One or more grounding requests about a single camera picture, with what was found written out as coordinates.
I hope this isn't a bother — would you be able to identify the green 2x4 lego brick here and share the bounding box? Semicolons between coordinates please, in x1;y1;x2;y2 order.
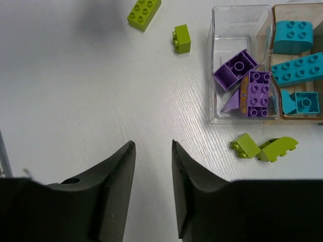
127;0;162;32

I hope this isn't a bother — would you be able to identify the clear plastic container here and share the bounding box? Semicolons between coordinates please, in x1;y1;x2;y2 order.
207;5;280;124

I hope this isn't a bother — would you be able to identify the round teal lego piece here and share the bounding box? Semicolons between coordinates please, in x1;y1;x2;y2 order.
273;20;313;55

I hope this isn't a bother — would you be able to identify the teal 2x4 lego brick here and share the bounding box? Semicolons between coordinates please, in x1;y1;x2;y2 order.
272;52;322;87

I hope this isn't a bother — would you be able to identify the green small lego brick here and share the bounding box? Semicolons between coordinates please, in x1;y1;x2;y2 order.
172;24;191;54

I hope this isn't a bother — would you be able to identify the purple 2x4 lego plate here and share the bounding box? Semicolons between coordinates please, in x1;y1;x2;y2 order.
239;71;271;118

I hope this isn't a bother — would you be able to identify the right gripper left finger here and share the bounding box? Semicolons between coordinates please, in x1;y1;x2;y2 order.
1;141;136;241

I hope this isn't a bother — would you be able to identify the small teal lego brick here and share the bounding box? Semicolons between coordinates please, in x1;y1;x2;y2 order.
281;90;320;115

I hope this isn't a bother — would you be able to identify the green stacked lego piece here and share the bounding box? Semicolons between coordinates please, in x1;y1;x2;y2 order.
230;133;298;162

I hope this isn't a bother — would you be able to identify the purple curved lego piece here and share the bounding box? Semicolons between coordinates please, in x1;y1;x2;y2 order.
213;49;259;92

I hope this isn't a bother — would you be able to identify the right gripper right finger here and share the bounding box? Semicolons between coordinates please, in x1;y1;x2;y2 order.
172;141;322;241

